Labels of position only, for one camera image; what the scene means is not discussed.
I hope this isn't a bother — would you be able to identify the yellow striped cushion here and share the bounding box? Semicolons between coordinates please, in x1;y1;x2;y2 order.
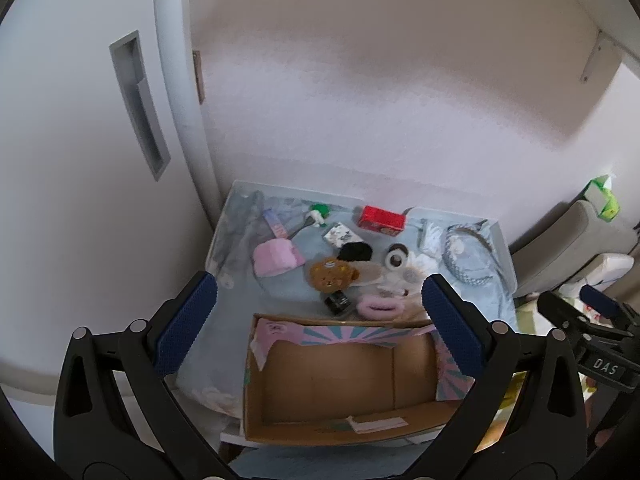
514;296;551;337

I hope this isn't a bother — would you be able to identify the brown and white tape roll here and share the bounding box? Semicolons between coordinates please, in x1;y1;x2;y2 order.
384;243;411;271

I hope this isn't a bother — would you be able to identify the recessed grey door handle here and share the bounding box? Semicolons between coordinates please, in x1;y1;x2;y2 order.
109;30;172;182

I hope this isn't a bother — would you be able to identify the green tissue packet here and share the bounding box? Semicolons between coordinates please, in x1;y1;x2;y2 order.
582;175;621;222

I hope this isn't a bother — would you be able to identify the white wall shelf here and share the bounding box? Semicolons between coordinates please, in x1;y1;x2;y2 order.
537;0;640;68

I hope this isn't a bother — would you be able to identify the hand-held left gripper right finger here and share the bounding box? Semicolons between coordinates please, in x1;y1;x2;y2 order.
407;274;588;480

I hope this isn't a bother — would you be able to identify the small black bottle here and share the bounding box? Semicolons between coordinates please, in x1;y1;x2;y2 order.
322;290;353;317

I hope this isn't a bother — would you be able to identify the green and white toy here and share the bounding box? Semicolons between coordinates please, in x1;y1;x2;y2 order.
306;203;332;228

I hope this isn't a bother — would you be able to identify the white door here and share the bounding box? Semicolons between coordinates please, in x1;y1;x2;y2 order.
0;0;221;401

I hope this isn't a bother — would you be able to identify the small white patterned box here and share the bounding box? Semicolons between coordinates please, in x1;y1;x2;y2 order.
321;222;364;248

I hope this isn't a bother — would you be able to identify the brown door hinge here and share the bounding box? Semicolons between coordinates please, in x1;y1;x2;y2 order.
192;50;206;105

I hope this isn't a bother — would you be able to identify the blue floral tablecloth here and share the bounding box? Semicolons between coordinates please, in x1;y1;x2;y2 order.
175;182;518;413

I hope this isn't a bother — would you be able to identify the brown bear plush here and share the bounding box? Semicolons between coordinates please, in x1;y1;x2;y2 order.
308;258;361;293

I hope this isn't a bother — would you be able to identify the pink hair clip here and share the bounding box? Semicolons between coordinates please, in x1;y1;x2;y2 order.
356;294;405;321

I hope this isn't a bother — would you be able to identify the blue braided headband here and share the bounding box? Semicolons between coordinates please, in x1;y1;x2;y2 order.
440;224;501;286

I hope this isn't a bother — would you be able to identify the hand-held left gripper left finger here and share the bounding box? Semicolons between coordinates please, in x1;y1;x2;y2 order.
52;270;236;480

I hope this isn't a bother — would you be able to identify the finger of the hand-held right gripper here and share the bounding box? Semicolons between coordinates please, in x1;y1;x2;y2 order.
537;290;602;347
580;284;640;333

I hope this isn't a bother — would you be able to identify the pink plush cloth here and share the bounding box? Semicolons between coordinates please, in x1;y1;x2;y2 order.
251;238;306;278

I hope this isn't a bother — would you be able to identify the cardboard box with pink flaps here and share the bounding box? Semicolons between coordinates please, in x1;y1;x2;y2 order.
242;312;476;448

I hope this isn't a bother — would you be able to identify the red box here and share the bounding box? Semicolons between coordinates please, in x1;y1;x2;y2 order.
357;205;406;237

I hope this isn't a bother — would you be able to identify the black fluffy scrunchie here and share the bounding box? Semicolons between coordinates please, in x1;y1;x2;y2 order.
336;241;375;264

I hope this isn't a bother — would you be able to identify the white shelf bracket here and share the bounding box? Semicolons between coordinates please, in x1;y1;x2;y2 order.
580;30;619;83

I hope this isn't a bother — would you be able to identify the white cloth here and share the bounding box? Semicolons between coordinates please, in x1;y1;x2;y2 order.
417;220;446;256

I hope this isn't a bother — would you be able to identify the white paper card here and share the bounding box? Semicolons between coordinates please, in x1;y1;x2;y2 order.
349;414;410;434

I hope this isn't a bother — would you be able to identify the grey sofa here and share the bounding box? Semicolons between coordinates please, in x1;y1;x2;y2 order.
509;200;640;302

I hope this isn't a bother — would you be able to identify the pink stick tube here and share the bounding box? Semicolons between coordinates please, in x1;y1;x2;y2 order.
263;208;292;241

